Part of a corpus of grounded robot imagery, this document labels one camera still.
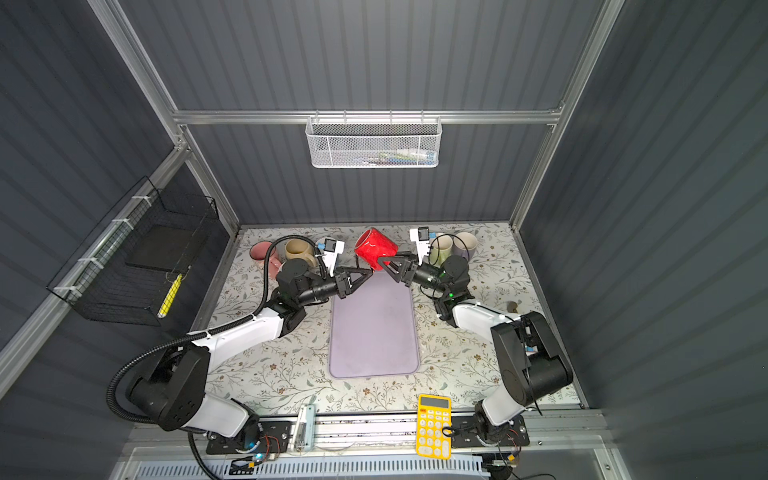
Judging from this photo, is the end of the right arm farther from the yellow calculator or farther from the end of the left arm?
the yellow calculator

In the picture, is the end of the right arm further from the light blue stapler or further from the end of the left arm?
the light blue stapler

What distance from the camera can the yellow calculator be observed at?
722 mm

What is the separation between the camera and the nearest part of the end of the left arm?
71 cm

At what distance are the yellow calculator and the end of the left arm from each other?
1.16 feet
